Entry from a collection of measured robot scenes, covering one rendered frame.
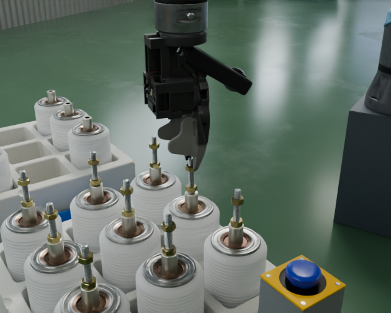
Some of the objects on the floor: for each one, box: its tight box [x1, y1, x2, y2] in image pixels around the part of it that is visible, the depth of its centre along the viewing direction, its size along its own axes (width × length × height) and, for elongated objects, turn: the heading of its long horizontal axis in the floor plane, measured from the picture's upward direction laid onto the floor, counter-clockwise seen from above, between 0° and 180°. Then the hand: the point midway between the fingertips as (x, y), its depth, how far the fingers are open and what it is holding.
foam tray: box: [0, 120, 136, 247], centre depth 124 cm, size 39×39×18 cm
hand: (195, 156), depth 80 cm, fingers open, 3 cm apart
